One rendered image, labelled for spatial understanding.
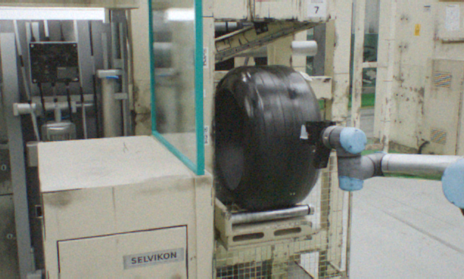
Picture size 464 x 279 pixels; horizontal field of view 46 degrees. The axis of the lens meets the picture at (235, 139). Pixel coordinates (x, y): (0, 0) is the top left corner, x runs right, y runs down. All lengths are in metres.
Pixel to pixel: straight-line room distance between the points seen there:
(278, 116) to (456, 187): 0.75
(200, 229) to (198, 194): 0.09
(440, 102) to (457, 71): 0.42
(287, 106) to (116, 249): 0.91
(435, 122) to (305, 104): 4.82
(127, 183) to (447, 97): 5.57
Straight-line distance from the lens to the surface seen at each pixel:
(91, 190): 1.31
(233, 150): 2.49
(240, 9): 2.36
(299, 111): 2.01
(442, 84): 6.68
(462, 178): 1.47
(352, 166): 1.70
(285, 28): 2.59
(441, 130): 6.72
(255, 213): 2.15
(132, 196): 1.32
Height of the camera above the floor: 1.63
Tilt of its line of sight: 12 degrees down
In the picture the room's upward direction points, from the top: straight up
